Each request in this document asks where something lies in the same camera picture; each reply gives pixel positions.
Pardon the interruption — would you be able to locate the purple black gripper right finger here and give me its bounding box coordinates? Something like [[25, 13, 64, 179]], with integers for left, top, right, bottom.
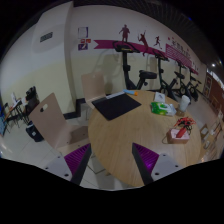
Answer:
[[131, 142, 184, 186]]

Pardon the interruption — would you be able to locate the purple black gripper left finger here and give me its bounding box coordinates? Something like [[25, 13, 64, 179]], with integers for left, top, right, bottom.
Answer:
[[44, 143, 93, 186]]

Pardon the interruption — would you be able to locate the pink box with charger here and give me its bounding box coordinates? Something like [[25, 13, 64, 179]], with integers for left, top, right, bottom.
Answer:
[[167, 128, 190, 144]]

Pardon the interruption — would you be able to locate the round wooden table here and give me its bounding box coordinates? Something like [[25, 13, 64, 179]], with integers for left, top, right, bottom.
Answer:
[[88, 91, 201, 187]]

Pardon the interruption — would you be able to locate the light wooden chair near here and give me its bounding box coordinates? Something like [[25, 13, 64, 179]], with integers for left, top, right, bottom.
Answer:
[[29, 93, 89, 155]]

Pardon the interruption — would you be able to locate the light wooden chair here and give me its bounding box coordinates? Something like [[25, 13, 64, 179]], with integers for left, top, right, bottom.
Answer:
[[29, 93, 89, 155], [81, 72, 106, 108]]

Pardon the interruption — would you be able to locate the green wet wipes pack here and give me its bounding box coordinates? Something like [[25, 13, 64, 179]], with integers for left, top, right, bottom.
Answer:
[[151, 102, 176, 116]]

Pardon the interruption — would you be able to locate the dark bin on floor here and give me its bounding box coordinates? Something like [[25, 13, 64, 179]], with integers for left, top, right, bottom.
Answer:
[[26, 121, 43, 142]]

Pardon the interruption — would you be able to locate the black mat on table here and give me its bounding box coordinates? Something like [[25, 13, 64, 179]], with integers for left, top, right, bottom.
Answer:
[[92, 94, 140, 120]]

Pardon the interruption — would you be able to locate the white card on table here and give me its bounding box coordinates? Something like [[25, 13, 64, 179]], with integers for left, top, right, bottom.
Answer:
[[154, 92, 165, 103]]

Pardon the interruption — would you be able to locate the blue orange pen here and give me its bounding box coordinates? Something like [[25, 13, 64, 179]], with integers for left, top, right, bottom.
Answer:
[[123, 89, 138, 96]]

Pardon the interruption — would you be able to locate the white paper cup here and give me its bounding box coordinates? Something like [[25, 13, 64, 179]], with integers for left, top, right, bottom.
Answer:
[[179, 95, 190, 112]]

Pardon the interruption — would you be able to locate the black exercise bike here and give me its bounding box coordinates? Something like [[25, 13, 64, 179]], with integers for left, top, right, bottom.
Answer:
[[176, 60, 191, 98], [187, 68, 201, 102], [152, 49, 179, 101], [112, 40, 158, 92]]

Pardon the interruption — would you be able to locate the small desk with items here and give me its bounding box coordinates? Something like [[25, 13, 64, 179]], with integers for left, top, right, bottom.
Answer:
[[2, 93, 28, 125]]

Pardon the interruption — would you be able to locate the light wooden chair far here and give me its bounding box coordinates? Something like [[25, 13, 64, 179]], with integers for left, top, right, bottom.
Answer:
[[81, 72, 106, 108]]

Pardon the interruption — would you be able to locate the black exercise bike farthest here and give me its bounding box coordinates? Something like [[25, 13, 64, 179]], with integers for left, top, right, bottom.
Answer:
[[187, 68, 201, 102]]

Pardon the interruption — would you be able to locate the black exercise bike nearest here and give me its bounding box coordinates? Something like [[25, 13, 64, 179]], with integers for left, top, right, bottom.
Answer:
[[112, 40, 158, 92]]

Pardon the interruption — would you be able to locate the wall poster purple white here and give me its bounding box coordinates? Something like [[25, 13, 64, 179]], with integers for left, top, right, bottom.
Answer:
[[78, 27, 91, 51]]

